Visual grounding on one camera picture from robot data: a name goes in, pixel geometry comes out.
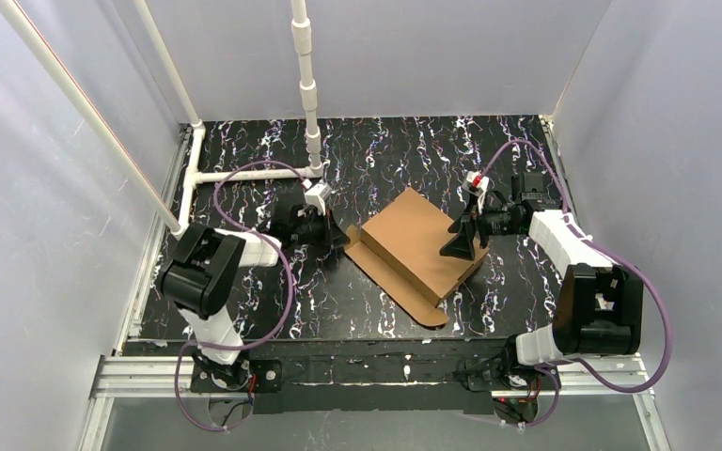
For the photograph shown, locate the brown cardboard box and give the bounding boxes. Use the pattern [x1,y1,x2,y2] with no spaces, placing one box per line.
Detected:
[344,187,488,328]

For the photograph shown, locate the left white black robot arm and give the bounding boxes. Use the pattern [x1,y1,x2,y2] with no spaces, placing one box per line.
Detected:
[158,204,350,388]

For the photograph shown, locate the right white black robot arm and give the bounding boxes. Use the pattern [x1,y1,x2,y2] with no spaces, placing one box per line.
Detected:
[439,171,643,366]

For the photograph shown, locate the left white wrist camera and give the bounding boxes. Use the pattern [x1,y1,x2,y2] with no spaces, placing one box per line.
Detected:
[304,181,333,215]

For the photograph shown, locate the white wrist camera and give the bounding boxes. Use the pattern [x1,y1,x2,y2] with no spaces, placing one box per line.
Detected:
[462,171,490,202]
[304,181,333,215]

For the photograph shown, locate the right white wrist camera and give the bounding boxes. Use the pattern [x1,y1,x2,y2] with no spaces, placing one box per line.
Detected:
[462,171,490,202]

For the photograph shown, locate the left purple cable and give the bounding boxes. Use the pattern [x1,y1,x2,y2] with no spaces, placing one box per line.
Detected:
[174,160,312,433]

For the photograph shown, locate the purple cable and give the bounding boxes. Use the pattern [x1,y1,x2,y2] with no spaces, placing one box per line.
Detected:
[174,160,312,433]
[479,139,675,428]

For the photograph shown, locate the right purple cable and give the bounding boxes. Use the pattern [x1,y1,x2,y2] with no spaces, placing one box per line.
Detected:
[479,139,675,428]

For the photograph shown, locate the white pvc pipe frame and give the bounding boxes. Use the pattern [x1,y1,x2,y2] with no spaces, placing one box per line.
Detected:
[0,0,328,241]

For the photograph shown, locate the aluminium rail base frame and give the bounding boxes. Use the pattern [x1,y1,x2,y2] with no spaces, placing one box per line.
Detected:
[79,115,658,450]

